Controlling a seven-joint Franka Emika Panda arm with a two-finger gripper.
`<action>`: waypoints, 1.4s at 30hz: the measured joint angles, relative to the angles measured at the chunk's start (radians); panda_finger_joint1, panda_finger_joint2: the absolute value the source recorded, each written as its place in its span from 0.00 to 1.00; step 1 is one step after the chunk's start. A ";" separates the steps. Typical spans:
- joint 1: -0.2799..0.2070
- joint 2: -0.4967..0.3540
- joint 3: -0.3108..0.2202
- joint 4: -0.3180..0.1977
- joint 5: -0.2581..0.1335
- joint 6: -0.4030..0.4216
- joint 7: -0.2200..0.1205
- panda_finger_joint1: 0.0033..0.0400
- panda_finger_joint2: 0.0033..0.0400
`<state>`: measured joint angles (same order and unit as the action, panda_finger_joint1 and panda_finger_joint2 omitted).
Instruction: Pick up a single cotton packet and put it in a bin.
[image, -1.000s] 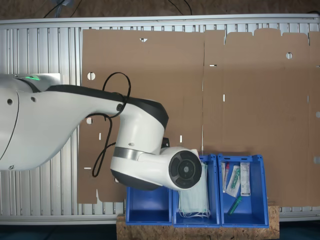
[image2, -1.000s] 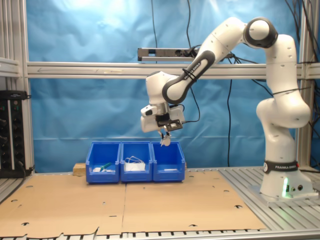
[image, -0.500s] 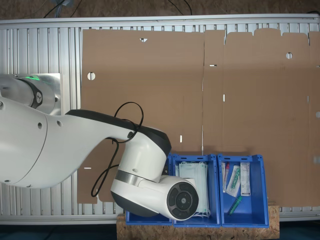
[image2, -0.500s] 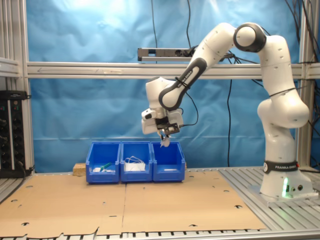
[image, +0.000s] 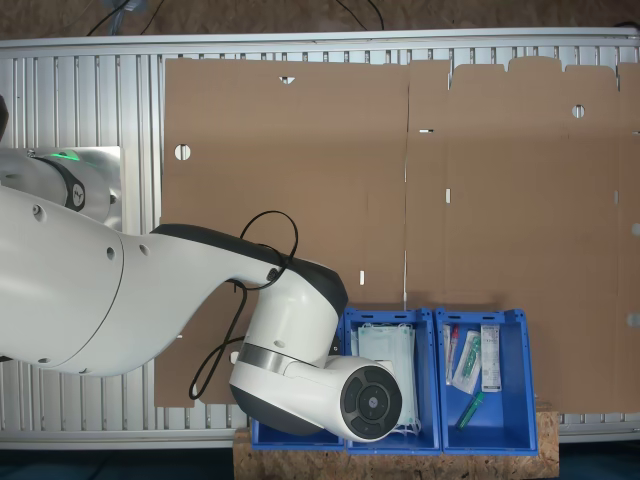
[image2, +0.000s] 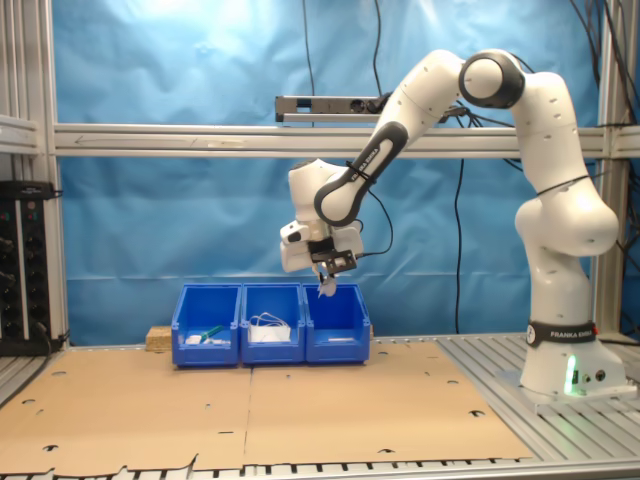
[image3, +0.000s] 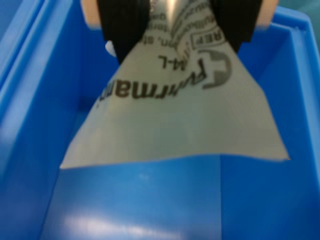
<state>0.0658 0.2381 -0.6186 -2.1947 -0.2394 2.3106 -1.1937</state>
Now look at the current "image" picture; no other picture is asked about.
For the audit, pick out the blue bin with cotton packets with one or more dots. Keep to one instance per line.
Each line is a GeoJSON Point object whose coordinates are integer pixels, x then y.
{"type": "Point", "coordinates": [280, 440]}

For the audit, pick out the stack of white face masks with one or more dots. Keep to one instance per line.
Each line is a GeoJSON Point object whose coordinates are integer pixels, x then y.
{"type": "Point", "coordinates": [385, 340]}

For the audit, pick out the blue bin with masks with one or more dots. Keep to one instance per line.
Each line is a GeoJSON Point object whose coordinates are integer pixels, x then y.
{"type": "Point", "coordinates": [425, 400]}

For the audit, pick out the red capped tube packet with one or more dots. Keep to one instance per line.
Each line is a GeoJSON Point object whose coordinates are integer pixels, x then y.
{"type": "Point", "coordinates": [452, 350]}

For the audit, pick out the green syringe in clear packet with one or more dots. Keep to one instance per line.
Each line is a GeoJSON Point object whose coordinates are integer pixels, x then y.
{"type": "Point", "coordinates": [469, 357]}

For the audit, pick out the chipboard wood block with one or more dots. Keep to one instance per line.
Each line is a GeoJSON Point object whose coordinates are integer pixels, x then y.
{"type": "Point", "coordinates": [400, 465]}

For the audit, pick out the loose green syringe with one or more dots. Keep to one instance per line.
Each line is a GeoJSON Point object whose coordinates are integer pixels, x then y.
{"type": "Point", "coordinates": [470, 411]}

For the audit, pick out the long white printed packet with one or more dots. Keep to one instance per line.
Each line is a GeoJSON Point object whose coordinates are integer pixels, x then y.
{"type": "Point", "coordinates": [491, 360]}

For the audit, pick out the blue bin with syringes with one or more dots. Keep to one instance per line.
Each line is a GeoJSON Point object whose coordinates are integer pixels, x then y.
{"type": "Point", "coordinates": [515, 400]}

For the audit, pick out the brown cardboard sheet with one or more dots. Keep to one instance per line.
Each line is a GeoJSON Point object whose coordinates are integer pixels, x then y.
{"type": "Point", "coordinates": [500, 200]}

